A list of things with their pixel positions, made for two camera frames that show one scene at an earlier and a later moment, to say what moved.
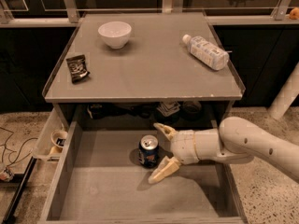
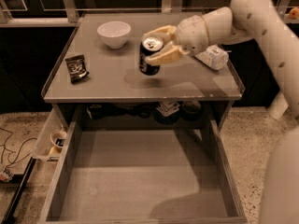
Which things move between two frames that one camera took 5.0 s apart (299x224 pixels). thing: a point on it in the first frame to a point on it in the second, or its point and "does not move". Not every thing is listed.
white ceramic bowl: [116, 34] does not move
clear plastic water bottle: [206, 51] does not move
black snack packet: [78, 68] does not move
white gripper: [183, 146] to [192, 34]
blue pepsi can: [149, 150] to [149, 46]
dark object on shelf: [95, 111] does not move
